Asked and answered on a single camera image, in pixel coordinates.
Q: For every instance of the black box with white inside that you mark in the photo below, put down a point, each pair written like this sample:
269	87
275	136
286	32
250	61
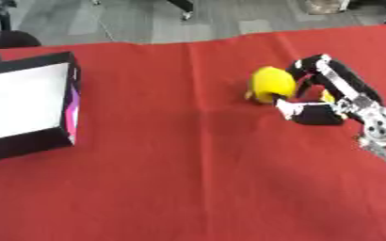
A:
26	103

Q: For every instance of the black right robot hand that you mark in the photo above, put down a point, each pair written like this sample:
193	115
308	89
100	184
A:
327	114

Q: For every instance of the yellow soft toy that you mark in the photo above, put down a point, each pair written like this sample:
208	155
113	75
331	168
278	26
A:
271	84

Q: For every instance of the black tripod leg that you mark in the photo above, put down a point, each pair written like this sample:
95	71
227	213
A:
181	8

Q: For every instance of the black chair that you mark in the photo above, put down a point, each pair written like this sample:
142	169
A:
3	29

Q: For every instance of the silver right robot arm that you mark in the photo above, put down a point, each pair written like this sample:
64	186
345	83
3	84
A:
384	131

